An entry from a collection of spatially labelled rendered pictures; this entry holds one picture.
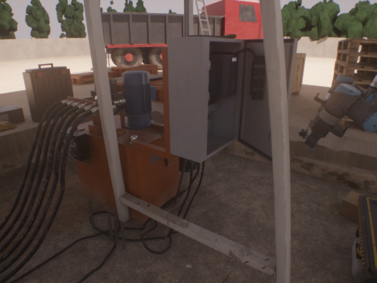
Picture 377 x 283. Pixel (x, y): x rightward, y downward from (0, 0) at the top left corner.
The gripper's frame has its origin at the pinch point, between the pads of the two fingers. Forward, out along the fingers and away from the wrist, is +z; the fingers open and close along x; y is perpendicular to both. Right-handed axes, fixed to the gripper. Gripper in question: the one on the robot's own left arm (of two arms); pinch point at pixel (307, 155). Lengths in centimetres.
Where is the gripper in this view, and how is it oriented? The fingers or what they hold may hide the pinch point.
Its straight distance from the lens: 128.1
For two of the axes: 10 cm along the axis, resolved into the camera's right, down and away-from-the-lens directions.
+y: -7.3, -5.8, 3.8
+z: -2.4, 7.2, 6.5
